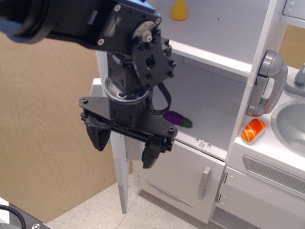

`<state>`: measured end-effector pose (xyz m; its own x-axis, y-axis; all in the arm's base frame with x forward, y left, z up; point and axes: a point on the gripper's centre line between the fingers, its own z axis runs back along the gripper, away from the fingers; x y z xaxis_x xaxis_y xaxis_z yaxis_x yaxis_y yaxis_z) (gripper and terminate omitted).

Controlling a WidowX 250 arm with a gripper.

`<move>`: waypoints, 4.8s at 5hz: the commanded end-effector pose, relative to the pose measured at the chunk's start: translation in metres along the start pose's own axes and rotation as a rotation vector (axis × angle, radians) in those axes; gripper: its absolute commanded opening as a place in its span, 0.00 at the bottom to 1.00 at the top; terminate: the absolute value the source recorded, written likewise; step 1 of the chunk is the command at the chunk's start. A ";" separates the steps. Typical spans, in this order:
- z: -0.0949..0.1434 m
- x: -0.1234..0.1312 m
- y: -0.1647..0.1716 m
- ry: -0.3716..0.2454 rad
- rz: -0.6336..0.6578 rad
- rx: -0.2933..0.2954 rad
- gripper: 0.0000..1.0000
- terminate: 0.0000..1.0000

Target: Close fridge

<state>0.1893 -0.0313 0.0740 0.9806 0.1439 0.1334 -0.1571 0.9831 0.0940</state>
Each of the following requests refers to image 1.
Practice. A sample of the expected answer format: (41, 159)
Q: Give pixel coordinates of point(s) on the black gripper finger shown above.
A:
(150, 154)
(98, 132)

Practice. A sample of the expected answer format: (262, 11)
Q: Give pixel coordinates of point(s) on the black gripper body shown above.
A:
(132, 120)

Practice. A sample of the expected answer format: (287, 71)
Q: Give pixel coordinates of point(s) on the white fridge door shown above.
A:
(121, 161)

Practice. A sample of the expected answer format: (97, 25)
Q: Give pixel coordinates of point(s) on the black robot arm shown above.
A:
(139, 58)

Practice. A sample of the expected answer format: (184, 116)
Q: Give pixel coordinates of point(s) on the purple toy eggplant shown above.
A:
(177, 119)

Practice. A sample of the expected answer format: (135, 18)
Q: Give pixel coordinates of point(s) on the white lower cabinet door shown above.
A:
(175, 178)

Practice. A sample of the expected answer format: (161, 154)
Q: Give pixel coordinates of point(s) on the white toy kitchen cabinet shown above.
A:
(219, 49)

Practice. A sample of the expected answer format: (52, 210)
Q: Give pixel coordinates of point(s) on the orange salmon sushi toy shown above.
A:
(253, 130)

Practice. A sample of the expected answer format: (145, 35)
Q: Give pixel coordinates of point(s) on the yellow toy corn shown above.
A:
(179, 11)

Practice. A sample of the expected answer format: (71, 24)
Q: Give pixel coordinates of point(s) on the grey toy sink basin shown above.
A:
(288, 125)

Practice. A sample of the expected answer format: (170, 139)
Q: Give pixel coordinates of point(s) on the grey toy faucet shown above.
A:
(295, 82)

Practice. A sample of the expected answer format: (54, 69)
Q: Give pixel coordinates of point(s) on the grey door handle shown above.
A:
(203, 182)

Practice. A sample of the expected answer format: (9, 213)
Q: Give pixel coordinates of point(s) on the grey oven handle vent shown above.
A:
(274, 174)

